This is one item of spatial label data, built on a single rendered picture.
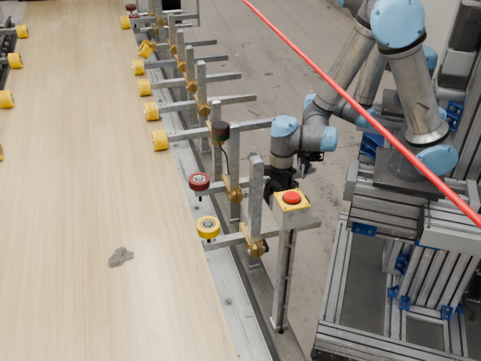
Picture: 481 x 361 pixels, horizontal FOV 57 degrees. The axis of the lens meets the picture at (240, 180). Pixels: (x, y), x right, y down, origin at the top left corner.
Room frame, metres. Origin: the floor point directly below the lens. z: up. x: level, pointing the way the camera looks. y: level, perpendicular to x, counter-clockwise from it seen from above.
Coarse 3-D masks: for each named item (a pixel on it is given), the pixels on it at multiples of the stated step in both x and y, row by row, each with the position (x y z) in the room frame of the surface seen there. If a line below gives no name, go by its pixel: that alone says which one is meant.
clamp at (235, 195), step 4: (224, 176) 1.38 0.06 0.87; (224, 180) 1.35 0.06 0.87; (228, 188) 1.30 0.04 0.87; (240, 188) 1.30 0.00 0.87; (228, 192) 1.29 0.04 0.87; (232, 192) 1.28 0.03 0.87; (236, 192) 1.28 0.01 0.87; (240, 192) 1.29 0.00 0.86; (228, 196) 1.28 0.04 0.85; (232, 196) 1.27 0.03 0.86; (236, 196) 1.28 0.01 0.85; (240, 196) 1.28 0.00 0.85; (228, 200) 1.29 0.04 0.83; (232, 200) 1.27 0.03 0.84; (236, 200) 1.28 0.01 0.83; (240, 200) 1.28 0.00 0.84
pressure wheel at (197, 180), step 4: (200, 172) 1.35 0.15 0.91; (192, 176) 1.33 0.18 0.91; (196, 176) 1.33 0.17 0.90; (200, 176) 1.33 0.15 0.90; (204, 176) 1.33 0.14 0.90; (208, 176) 1.33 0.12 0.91; (188, 180) 1.31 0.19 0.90; (192, 180) 1.30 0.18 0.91; (196, 180) 1.30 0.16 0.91; (200, 180) 1.31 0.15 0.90; (204, 180) 1.30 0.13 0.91; (208, 180) 1.30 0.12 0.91; (192, 184) 1.29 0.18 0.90; (196, 184) 1.28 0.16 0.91; (200, 184) 1.28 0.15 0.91; (204, 184) 1.28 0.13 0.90; (208, 184) 1.30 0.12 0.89; (192, 188) 1.29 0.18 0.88; (196, 188) 1.28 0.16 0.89; (200, 188) 1.28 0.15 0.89; (204, 188) 1.28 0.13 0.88; (200, 196) 1.31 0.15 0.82; (200, 200) 1.31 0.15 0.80
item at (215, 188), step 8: (296, 168) 1.45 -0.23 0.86; (264, 176) 1.39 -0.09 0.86; (296, 176) 1.42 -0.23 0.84; (216, 184) 1.34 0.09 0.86; (224, 184) 1.34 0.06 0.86; (240, 184) 1.35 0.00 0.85; (248, 184) 1.36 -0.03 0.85; (264, 184) 1.38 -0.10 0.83; (200, 192) 1.30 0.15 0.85; (208, 192) 1.31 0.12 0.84; (216, 192) 1.32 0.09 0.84
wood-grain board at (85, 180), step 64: (64, 64) 2.35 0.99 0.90; (128, 64) 2.37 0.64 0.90; (0, 128) 1.66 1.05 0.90; (64, 128) 1.67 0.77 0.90; (128, 128) 1.68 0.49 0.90; (0, 192) 1.23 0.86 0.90; (64, 192) 1.23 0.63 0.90; (128, 192) 1.24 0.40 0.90; (0, 256) 0.92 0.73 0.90; (64, 256) 0.92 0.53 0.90; (192, 256) 0.93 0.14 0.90; (0, 320) 0.70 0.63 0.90; (64, 320) 0.70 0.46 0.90; (128, 320) 0.70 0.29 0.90; (192, 320) 0.70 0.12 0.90
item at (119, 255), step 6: (120, 246) 0.95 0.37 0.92; (114, 252) 0.94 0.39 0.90; (120, 252) 0.94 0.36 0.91; (126, 252) 0.93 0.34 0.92; (132, 252) 0.94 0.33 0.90; (114, 258) 0.91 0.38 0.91; (120, 258) 0.92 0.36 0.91; (126, 258) 0.91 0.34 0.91; (132, 258) 0.92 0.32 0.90; (108, 264) 0.89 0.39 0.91; (114, 264) 0.89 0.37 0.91; (120, 264) 0.89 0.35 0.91
